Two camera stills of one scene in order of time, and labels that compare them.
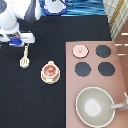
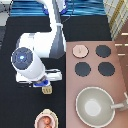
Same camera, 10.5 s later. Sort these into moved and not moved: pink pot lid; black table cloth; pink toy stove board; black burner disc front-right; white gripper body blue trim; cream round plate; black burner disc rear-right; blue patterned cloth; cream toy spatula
Moved: cream toy spatula; white gripper body blue trim; cream round plate
Not moved: pink pot lid; black burner disc rear-right; black table cloth; blue patterned cloth; black burner disc front-right; pink toy stove board
